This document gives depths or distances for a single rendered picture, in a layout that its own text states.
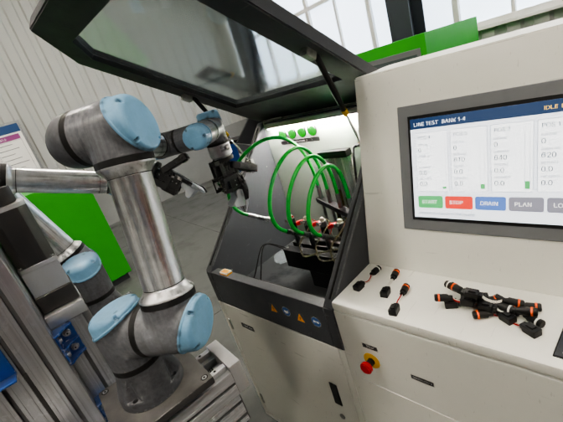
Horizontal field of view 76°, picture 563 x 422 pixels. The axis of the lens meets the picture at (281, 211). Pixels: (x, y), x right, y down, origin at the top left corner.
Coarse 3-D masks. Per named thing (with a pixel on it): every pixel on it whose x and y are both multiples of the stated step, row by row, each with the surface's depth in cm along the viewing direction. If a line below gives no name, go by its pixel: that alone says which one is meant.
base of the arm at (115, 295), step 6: (114, 288) 124; (108, 294) 120; (114, 294) 122; (120, 294) 125; (96, 300) 117; (102, 300) 118; (108, 300) 120; (114, 300) 121; (90, 306) 117; (96, 306) 118; (102, 306) 118; (96, 312) 117
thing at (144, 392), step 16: (144, 368) 78; (160, 368) 81; (176, 368) 85; (128, 384) 78; (144, 384) 78; (160, 384) 80; (176, 384) 83; (128, 400) 79; (144, 400) 78; (160, 400) 80
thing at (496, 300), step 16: (448, 288) 92; (464, 288) 89; (448, 304) 88; (464, 304) 85; (480, 304) 83; (496, 304) 82; (512, 304) 80; (528, 304) 80; (512, 320) 78; (528, 320) 77
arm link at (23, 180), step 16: (0, 176) 101; (16, 176) 104; (32, 176) 106; (48, 176) 108; (64, 176) 110; (80, 176) 113; (96, 176) 115; (16, 192) 106; (32, 192) 108; (48, 192) 110; (64, 192) 112; (80, 192) 114; (96, 192) 117
